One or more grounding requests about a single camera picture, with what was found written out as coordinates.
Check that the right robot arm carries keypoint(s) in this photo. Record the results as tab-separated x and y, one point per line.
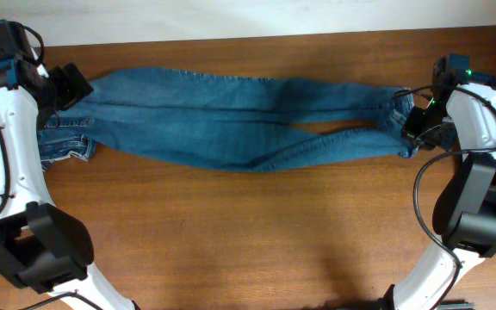
461	119

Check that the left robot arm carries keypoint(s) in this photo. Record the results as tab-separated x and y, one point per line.
41	247

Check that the blue denim jeans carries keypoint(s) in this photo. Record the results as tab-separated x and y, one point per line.
228	123

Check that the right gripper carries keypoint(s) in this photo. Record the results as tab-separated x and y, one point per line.
412	132

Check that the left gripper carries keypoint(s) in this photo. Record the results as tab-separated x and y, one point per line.
73	90

